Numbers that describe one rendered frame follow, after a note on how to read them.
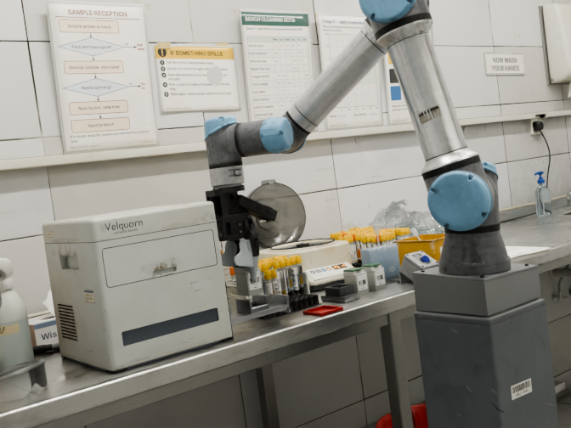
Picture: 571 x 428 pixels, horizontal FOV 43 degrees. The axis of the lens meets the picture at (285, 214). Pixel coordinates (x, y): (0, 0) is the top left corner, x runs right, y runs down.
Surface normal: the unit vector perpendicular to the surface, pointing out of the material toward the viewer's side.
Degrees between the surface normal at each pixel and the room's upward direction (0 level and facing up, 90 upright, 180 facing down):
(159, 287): 90
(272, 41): 94
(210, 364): 90
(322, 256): 90
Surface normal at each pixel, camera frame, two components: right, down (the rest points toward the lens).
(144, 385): 0.62, -0.04
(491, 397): -0.78, 0.14
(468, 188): -0.32, 0.22
